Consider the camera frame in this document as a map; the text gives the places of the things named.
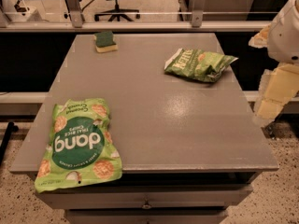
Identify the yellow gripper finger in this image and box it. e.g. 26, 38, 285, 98
254, 63, 299, 119
249, 25, 270, 49

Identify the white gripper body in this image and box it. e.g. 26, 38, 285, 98
267, 0, 299, 63

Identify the green and yellow sponge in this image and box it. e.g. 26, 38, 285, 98
94, 31, 118, 53

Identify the green jalapeno kettle chip bag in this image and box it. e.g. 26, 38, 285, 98
164, 49, 237, 83

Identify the green dang rice chips bag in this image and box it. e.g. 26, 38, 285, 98
35, 98, 122, 193

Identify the grey drawer cabinet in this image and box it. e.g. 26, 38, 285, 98
11, 33, 278, 224

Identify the metal drawer knob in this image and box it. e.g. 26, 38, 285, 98
141, 200, 152, 210

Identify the black pole on floor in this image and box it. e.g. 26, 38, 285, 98
0, 122, 19, 164

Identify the grey metal frame rail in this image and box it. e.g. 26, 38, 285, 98
0, 0, 299, 34

